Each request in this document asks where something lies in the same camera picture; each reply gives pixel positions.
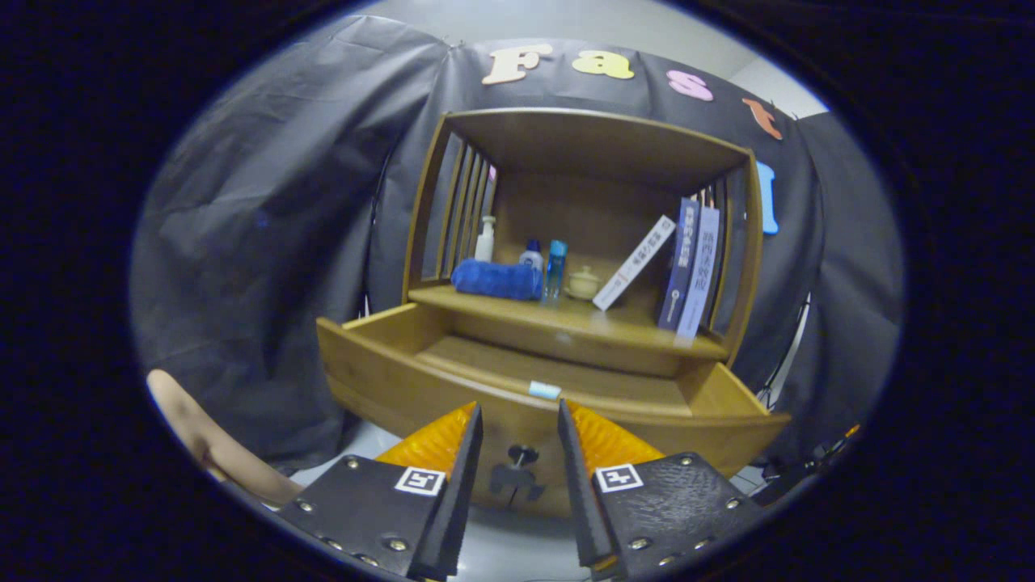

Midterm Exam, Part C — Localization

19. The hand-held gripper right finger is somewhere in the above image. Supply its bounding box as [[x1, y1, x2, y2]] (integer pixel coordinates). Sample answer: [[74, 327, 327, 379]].
[[556, 399, 767, 581]]

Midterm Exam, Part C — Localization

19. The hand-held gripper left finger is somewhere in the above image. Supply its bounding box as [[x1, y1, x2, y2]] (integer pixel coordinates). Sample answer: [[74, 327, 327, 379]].
[[277, 402, 484, 581]]

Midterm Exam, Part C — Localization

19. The wooden countertop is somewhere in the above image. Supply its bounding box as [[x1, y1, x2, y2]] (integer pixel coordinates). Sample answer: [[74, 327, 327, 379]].
[[408, 283, 729, 361]]

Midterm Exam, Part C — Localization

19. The wooden cabinet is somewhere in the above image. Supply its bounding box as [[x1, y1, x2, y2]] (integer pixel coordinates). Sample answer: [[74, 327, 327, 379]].
[[315, 108, 793, 518]]

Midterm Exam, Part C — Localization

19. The beige lidded teacup with saucer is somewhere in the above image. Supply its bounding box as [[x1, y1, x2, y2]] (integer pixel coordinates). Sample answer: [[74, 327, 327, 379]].
[[564, 266, 603, 302]]

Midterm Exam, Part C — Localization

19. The blue folded towel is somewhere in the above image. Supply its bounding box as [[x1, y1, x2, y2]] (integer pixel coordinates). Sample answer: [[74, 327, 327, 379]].
[[450, 259, 544, 302]]

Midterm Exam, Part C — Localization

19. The clear blue bottle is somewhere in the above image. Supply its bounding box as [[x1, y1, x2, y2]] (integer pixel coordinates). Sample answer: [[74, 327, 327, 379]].
[[543, 239, 568, 304]]

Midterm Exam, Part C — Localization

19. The white book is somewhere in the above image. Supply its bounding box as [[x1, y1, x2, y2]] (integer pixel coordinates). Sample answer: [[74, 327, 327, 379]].
[[592, 214, 677, 312]]

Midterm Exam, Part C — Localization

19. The pale purple book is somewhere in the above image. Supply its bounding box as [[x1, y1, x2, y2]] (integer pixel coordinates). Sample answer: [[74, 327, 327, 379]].
[[675, 206, 721, 340]]

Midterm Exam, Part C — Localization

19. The person's bare leg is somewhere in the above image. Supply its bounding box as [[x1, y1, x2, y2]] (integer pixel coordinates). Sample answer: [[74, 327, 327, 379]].
[[147, 369, 304, 508]]

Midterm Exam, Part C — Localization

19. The dark blue book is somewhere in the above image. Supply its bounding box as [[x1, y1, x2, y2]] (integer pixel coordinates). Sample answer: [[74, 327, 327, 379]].
[[657, 198, 701, 332]]

